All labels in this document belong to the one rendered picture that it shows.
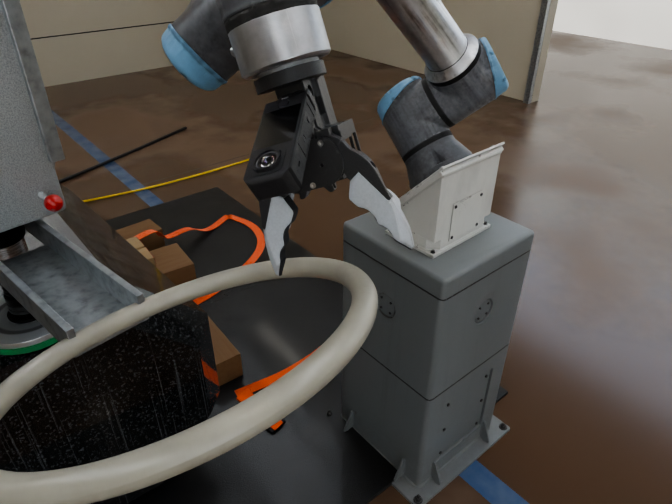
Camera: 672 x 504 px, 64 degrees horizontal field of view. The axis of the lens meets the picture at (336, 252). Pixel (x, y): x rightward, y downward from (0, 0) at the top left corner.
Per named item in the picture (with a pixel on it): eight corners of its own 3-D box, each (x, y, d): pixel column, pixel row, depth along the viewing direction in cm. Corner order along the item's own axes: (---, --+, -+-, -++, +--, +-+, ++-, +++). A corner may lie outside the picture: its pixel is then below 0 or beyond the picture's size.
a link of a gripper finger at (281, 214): (295, 260, 63) (318, 188, 59) (276, 280, 57) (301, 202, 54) (271, 250, 63) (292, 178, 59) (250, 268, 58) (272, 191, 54)
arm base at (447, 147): (442, 182, 161) (426, 153, 161) (488, 151, 145) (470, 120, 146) (400, 200, 150) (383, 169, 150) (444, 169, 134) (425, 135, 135)
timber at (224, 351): (243, 374, 220) (240, 353, 214) (216, 388, 214) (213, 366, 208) (211, 335, 240) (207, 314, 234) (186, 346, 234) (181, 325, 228)
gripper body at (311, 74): (370, 170, 58) (338, 57, 55) (351, 188, 51) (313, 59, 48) (306, 186, 61) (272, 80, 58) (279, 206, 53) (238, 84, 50)
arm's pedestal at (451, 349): (412, 357, 231) (431, 175, 185) (510, 430, 199) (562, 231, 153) (321, 415, 204) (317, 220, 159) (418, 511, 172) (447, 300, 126)
